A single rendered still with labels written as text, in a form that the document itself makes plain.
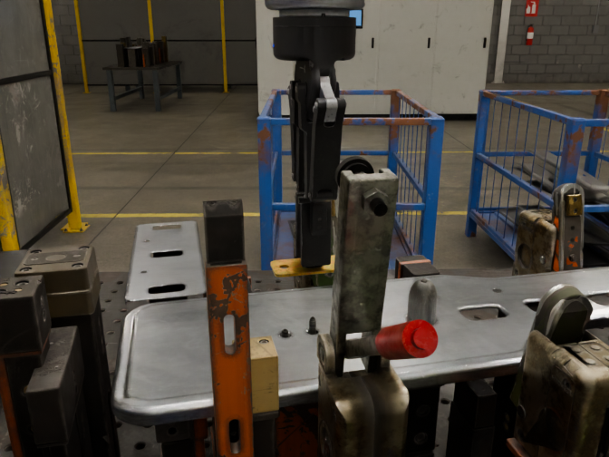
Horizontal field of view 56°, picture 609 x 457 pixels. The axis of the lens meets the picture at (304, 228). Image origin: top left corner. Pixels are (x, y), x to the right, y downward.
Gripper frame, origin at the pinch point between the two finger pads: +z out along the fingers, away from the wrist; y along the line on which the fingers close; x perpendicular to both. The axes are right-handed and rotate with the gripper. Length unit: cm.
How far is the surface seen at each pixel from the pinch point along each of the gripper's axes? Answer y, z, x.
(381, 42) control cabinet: 749, -2, -283
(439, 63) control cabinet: 733, 27, -366
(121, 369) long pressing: -2.5, 12.2, 19.6
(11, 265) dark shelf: 19.1, 8.8, 34.1
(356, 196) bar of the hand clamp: -17.5, -8.4, 1.3
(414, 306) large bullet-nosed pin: -1.0, 9.5, -11.3
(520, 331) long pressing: -5.1, 11.7, -22.0
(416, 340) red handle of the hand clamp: -26.8, -2.4, 0.5
